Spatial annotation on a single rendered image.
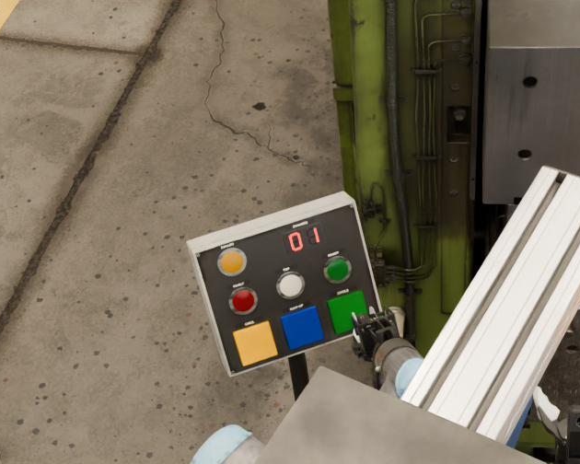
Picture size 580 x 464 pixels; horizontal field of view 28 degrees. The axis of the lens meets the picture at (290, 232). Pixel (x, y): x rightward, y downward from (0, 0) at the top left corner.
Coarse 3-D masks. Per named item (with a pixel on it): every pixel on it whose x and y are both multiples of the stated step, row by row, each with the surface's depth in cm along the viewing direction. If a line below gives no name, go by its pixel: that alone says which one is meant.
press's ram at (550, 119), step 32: (512, 0) 208; (544, 0) 207; (576, 0) 207; (512, 32) 202; (544, 32) 202; (576, 32) 201; (512, 64) 203; (544, 64) 202; (576, 64) 201; (512, 96) 208; (544, 96) 207; (576, 96) 206; (512, 128) 214; (544, 128) 213; (576, 128) 212; (512, 160) 220; (544, 160) 219; (576, 160) 218; (512, 192) 227
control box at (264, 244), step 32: (256, 224) 230; (288, 224) 227; (320, 224) 229; (352, 224) 230; (192, 256) 225; (256, 256) 227; (288, 256) 229; (320, 256) 230; (352, 256) 232; (224, 288) 227; (256, 288) 229; (320, 288) 232; (352, 288) 234; (224, 320) 229; (256, 320) 231; (320, 320) 234; (224, 352) 231; (288, 352) 234
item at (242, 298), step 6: (240, 294) 228; (246, 294) 228; (234, 300) 228; (240, 300) 228; (246, 300) 229; (252, 300) 229; (234, 306) 229; (240, 306) 229; (246, 306) 229; (252, 306) 230
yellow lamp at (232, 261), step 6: (228, 252) 225; (234, 252) 226; (222, 258) 225; (228, 258) 226; (234, 258) 226; (240, 258) 226; (222, 264) 226; (228, 264) 226; (234, 264) 226; (240, 264) 227; (228, 270) 226; (234, 270) 227
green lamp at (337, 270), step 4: (336, 260) 231; (340, 260) 231; (332, 264) 231; (336, 264) 231; (340, 264) 231; (344, 264) 232; (328, 268) 231; (332, 268) 231; (336, 268) 231; (340, 268) 232; (344, 268) 232; (328, 272) 231; (332, 272) 232; (336, 272) 232; (340, 272) 232; (344, 272) 232; (332, 276) 232; (336, 276) 232; (340, 276) 232; (344, 276) 233; (336, 280) 232
